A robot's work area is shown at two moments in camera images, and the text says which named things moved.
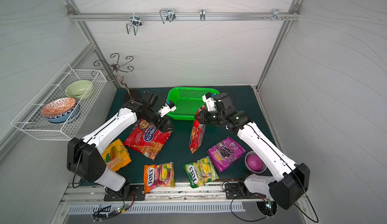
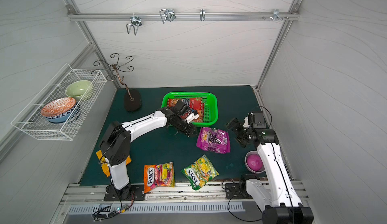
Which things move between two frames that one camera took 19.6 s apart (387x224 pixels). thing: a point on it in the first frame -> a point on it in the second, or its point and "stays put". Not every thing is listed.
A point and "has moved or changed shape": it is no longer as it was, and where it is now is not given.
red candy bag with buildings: [146, 139] -> [172, 103]
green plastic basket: [187, 100] has moved or changed shape
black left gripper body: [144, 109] -> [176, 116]
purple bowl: [254, 163] stays put
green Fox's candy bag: [201, 171] stays put
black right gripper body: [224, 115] -> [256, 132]
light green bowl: [77, 89] stays put
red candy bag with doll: [197, 132] -> [197, 104]
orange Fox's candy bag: [158, 175] stays put
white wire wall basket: [59, 110] stays put
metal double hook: [135, 20] stays put
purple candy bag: [224, 153] -> [214, 140]
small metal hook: [202, 14] stays put
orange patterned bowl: [58, 106] stays put
